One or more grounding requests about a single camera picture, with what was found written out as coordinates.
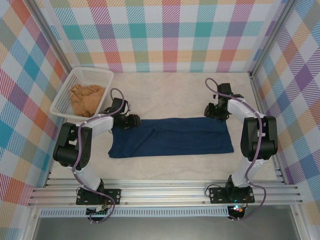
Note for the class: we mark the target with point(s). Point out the navy blue t-shirt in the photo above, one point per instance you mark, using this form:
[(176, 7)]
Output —
[(175, 137)]

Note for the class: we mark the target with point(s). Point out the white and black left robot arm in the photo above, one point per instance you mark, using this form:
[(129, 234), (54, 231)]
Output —
[(87, 177)]

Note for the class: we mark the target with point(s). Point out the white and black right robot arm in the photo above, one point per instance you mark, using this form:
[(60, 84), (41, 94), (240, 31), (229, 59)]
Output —
[(260, 140)]

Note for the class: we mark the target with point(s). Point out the tan crumpled cloth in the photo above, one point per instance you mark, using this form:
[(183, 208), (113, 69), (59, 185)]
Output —
[(85, 100)]

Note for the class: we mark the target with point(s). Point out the white perforated plastic basket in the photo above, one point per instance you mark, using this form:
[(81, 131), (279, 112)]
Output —
[(60, 105)]

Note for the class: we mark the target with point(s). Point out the green circuit board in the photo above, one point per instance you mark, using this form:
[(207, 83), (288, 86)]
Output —
[(98, 212)]

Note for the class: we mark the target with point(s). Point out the black controller box with LED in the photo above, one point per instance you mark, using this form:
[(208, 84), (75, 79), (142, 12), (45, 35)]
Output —
[(237, 211)]

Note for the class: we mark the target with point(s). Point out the grey metal shelf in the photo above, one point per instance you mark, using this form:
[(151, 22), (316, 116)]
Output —
[(162, 230)]

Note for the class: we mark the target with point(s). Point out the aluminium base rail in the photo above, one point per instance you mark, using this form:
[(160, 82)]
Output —
[(162, 192)]

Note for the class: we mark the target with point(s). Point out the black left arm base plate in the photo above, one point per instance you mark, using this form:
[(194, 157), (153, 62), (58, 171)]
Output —
[(115, 196)]

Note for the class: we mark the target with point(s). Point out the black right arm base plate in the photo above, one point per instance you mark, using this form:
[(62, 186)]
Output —
[(216, 195)]

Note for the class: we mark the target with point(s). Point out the aluminium frame post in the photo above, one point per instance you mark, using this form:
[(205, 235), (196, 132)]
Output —
[(50, 32), (272, 32)]

